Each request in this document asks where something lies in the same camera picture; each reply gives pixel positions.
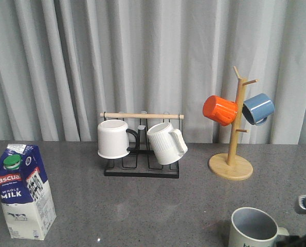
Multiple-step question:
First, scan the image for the white mug black handle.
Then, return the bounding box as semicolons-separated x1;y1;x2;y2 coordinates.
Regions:
97;119;139;160

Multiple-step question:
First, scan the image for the orange mug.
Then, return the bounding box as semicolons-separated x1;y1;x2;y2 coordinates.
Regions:
202;95;238;126

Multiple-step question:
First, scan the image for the blue mug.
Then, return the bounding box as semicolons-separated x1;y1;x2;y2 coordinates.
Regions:
242;93;275;126

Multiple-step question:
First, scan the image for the black wire mug rack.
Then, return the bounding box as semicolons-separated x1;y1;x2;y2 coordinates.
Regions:
100;111;184;179

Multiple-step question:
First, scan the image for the blue white milk carton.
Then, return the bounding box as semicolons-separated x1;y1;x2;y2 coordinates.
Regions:
0;144;56;240

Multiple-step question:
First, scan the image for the white ribbed mug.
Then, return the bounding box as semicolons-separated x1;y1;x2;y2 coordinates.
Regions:
147;122;188;165

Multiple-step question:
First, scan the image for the cream HOME mug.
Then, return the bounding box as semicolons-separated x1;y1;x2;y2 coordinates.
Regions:
228;207;290;247

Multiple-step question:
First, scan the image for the grey curtain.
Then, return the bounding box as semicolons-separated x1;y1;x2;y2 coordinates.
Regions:
0;1;306;144

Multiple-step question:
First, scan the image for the wooden mug tree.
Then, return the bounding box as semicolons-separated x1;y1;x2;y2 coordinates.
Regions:
208;66;258;181

